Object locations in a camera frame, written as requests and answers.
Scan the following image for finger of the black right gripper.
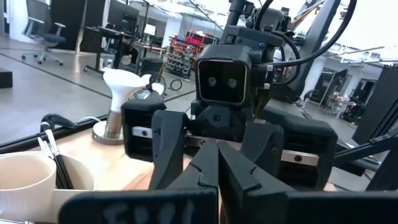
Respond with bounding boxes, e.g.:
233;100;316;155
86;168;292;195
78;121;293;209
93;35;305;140
148;109;190;191
241;119;285;179

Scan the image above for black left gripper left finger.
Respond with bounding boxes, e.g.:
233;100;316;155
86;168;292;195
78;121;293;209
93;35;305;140
58;138;220;224

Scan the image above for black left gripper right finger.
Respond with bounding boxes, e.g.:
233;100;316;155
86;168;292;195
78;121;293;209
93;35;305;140
218;141;398;224

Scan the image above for black brush long silver ferrule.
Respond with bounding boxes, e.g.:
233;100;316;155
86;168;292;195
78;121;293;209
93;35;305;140
40;122;75;190

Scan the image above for silver handled makeup brush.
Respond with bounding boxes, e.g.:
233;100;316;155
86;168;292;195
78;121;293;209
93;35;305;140
37;136;54;160

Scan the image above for white mushroom table lamp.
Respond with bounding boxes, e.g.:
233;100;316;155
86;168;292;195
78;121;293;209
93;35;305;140
92;67;153;146

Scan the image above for red storage rack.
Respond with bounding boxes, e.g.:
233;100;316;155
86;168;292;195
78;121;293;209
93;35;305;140
164;29;218;79

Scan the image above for black desk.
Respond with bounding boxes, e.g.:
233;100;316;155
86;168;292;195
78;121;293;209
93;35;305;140
83;26;167;75

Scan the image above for black partition panels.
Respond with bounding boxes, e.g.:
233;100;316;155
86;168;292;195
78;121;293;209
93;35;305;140
352;63;398;146

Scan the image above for black desk monitor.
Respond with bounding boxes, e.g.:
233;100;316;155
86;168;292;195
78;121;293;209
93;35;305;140
107;0;141;34

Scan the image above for white ribbed round container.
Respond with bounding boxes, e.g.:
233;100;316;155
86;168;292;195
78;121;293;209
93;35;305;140
0;151;96;223

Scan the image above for grey office chair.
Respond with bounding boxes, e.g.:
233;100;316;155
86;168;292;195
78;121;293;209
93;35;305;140
21;0;67;67

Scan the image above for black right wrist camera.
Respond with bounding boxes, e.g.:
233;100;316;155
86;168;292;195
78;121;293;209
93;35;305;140
196;43;271;106

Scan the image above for black diagonal frame strut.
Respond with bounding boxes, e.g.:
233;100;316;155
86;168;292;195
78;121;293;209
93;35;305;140
332;133;398;167

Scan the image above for black rail clamp handle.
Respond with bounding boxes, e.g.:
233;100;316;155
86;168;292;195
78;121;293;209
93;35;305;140
40;113;78;131

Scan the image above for black table edge rail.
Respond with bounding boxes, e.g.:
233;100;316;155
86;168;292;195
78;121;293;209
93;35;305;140
0;113;125;155

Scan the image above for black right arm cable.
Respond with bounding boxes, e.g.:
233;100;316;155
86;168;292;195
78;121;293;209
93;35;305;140
254;0;358;68

